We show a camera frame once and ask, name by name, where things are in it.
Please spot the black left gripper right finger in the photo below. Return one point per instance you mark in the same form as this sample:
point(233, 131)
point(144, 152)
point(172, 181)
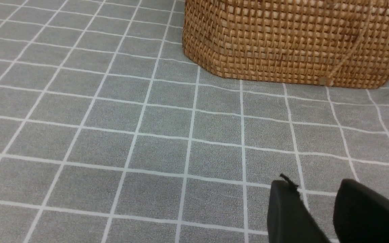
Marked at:
point(361, 215)

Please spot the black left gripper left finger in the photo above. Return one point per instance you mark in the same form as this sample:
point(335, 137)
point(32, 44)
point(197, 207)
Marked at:
point(288, 220)

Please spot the woven rattan basket green lining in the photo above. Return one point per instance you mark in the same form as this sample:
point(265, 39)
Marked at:
point(339, 43)

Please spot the grey checked tablecloth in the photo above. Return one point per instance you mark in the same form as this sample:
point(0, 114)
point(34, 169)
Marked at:
point(109, 134)

